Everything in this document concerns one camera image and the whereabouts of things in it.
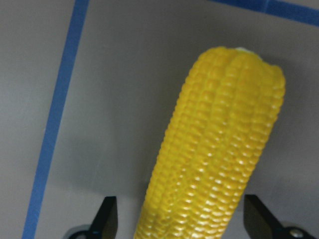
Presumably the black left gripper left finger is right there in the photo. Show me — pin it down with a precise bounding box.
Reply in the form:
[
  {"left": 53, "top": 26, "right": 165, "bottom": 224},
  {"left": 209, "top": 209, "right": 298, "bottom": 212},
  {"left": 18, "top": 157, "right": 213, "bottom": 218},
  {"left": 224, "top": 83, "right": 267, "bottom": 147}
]
[{"left": 88, "top": 196, "right": 117, "bottom": 239}]

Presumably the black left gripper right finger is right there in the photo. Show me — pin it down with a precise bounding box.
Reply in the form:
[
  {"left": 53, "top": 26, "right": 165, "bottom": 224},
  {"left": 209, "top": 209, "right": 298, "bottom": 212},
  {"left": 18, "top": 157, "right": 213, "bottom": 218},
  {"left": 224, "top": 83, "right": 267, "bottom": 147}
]
[{"left": 243, "top": 194, "right": 309, "bottom": 239}]

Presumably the yellow corn cob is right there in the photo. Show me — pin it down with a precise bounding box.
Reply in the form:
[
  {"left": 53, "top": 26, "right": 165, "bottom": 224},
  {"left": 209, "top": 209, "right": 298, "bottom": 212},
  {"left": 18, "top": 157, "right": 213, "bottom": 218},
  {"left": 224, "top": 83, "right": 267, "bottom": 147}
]
[{"left": 134, "top": 47, "right": 286, "bottom": 239}]

